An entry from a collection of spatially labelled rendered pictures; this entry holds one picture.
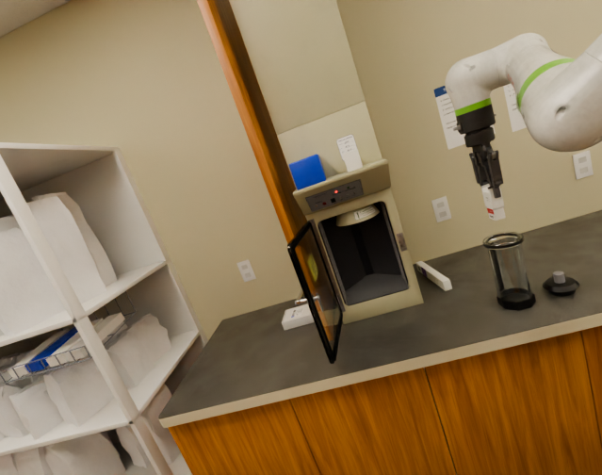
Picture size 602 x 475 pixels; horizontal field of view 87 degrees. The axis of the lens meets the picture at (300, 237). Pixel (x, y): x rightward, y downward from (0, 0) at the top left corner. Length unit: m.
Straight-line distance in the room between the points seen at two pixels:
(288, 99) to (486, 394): 1.15
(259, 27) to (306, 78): 0.22
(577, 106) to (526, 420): 0.99
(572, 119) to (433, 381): 0.82
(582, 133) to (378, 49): 1.15
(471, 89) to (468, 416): 0.99
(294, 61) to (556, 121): 0.81
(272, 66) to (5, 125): 1.55
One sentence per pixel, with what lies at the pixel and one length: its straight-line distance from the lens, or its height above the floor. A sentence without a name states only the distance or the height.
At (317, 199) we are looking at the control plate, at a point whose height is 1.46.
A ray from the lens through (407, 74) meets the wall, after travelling 1.66.
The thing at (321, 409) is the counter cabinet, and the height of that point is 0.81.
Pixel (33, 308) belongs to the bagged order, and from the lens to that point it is 1.63.
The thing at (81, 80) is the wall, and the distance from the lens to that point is 2.04.
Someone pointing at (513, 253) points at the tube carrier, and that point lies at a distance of 1.15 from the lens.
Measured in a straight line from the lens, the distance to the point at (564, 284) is 1.28.
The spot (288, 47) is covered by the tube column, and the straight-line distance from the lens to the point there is 1.22.
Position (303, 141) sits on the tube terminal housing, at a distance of 1.17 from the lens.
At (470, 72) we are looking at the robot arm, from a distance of 1.05.
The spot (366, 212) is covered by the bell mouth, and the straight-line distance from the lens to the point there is 1.22.
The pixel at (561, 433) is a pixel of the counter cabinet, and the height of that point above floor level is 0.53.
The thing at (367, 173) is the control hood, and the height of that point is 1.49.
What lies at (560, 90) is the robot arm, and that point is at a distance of 0.66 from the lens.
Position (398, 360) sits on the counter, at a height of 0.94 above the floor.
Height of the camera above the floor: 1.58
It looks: 12 degrees down
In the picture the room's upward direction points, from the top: 20 degrees counter-clockwise
